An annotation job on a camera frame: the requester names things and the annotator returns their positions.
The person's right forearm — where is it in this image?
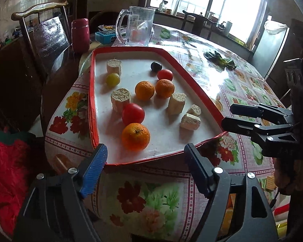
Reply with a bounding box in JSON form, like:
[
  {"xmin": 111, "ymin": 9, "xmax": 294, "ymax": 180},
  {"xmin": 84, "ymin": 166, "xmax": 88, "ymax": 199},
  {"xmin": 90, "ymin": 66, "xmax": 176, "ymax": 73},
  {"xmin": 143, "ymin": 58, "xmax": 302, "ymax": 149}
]
[{"xmin": 280, "ymin": 189, "xmax": 303, "ymax": 242}]

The person's right hand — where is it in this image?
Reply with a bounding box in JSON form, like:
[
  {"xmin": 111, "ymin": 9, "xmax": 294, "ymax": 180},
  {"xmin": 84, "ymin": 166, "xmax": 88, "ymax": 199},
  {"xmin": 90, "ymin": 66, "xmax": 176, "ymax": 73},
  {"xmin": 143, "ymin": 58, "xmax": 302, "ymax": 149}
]
[{"xmin": 274, "ymin": 156, "xmax": 302, "ymax": 196}]

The dark red thermos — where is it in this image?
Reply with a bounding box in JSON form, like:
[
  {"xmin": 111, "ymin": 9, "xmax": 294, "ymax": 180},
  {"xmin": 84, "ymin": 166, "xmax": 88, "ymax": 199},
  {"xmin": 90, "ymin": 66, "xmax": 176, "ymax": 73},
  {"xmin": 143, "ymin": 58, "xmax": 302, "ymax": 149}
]
[{"xmin": 71, "ymin": 18, "xmax": 90, "ymax": 53}]

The white plastic bag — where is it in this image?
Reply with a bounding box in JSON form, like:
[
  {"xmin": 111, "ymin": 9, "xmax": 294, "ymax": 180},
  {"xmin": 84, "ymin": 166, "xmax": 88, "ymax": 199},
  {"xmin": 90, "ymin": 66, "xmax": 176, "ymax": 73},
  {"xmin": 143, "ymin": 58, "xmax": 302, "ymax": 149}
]
[{"xmin": 264, "ymin": 20, "xmax": 288, "ymax": 34}]

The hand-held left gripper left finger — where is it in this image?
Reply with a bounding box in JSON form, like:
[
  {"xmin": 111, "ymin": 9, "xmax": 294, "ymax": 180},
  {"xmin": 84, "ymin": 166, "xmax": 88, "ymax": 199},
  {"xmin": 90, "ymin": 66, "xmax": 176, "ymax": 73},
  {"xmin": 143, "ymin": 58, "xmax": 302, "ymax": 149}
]
[{"xmin": 13, "ymin": 143, "xmax": 108, "ymax": 242}]

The red rimmed white tray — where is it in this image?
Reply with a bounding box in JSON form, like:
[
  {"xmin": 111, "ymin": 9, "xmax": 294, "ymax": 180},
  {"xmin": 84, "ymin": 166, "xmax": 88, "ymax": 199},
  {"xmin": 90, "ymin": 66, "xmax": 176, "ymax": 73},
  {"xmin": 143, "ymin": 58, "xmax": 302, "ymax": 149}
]
[{"xmin": 89, "ymin": 46, "xmax": 228, "ymax": 166}]

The white kettle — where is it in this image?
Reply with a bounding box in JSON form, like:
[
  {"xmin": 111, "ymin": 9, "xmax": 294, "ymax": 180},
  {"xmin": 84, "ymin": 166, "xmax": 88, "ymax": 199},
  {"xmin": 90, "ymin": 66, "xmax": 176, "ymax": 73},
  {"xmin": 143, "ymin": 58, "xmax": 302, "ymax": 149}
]
[{"xmin": 217, "ymin": 21, "xmax": 233, "ymax": 36}]

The yellow green round fruit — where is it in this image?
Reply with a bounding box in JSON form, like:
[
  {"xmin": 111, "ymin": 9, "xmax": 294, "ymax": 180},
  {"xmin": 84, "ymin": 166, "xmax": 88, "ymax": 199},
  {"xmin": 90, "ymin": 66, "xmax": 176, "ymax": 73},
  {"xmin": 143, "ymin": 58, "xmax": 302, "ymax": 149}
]
[{"xmin": 105, "ymin": 73, "xmax": 121, "ymax": 86}]

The red tomato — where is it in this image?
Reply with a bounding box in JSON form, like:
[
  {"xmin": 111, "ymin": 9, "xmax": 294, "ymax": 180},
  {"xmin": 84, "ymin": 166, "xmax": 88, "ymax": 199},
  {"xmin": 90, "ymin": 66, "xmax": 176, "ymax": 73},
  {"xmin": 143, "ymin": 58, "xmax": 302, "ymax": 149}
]
[
  {"xmin": 121, "ymin": 103, "xmax": 145, "ymax": 126},
  {"xmin": 157, "ymin": 69, "xmax": 174, "ymax": 81}
]

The clear glass pitcher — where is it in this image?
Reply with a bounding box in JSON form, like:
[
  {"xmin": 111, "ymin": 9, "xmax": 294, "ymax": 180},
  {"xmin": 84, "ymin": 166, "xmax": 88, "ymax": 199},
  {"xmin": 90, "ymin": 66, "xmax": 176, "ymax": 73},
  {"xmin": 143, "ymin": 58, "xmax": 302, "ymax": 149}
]
[{"xmin": 115, "ymin": 6, "xmax": 156, "ymax": 47}]

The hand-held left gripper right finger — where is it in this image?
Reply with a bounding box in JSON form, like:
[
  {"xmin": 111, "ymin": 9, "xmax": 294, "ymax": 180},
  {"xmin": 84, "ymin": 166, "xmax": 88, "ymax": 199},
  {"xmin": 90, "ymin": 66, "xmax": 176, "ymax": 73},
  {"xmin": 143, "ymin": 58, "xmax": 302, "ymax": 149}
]
[{"xmin": 184, "ymin": 143, "xmax": 280, "ymax": 242}]

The orange mandarin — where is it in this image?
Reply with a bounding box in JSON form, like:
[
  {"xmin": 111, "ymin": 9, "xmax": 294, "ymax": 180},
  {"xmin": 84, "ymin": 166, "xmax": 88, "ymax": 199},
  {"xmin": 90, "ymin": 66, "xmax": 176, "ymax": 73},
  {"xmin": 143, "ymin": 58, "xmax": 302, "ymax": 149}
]
[
  {"xmin": 155, "ymin": 79, "xmax": 175, "ymax": 99},
  {"xmin": 121, "ymin": 123, "xmax": 151, "ymax": 152},
  {"xmin": 135, "ymin": 81, "xmax": 155, "ymax": 101}
]

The grey refrigerator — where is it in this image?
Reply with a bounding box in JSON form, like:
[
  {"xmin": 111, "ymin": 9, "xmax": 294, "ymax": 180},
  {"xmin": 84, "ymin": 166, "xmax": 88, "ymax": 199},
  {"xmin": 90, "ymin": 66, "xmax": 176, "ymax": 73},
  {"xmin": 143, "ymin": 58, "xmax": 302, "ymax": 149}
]
[{"xmin": 252, "ymin": 20, "xmax": 291, "ymax": 81}]

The dark slim chair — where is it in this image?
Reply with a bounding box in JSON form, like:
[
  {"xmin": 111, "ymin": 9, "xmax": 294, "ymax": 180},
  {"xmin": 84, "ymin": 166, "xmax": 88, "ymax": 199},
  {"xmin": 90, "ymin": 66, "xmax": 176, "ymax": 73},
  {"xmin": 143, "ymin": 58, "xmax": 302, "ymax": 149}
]
[{"xmin": 182, "ymin": 10, "xmax": 218, "ymax": 39}]

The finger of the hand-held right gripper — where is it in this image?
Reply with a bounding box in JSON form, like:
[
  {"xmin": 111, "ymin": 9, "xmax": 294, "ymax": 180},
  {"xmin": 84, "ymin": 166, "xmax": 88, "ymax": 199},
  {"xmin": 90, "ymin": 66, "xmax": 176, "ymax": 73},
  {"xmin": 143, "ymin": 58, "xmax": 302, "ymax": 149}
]
[
  {"xmin": 221, "ymin": 116, "xmax": 297, "ymax": 142},
  {"xmin": 230, "ymin": 103, "xmax": 293, "ymax": 124}
]

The blue box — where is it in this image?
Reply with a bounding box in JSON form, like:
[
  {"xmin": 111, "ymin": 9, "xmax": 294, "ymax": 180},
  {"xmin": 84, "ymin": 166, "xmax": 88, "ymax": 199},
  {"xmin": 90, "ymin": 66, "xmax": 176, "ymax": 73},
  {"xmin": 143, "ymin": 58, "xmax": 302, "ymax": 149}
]
[{"xmin": 95, "ymin": 30, "xmax": 117, "ymax": 44}]

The dark wooden mirrored sideboard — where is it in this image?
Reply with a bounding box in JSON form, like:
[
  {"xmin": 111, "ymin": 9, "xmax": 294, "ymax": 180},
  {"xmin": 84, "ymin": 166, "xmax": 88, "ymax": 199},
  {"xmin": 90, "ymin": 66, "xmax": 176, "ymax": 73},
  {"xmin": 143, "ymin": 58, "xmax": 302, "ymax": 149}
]
[{"xmin": 0, "ymin": 0, "xmax": 74, "ymax": 131}]

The wooden chair with curved rail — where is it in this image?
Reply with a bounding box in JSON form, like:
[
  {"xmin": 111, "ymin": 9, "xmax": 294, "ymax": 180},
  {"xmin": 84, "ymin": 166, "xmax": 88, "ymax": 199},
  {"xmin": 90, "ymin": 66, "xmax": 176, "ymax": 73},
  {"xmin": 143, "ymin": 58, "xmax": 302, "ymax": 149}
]
[{"xmin": 11, "ymin": 1, "xmax": 75, "ymax": 121}]

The dark rounded chair back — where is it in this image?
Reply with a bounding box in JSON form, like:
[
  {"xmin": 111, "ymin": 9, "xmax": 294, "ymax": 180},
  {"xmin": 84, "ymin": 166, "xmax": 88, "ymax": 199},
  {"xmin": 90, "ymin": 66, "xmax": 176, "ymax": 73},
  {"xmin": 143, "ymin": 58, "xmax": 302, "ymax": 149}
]
[{"xmin": 89, "ymin": 10, "xmax": 124, "ymax": 33}]

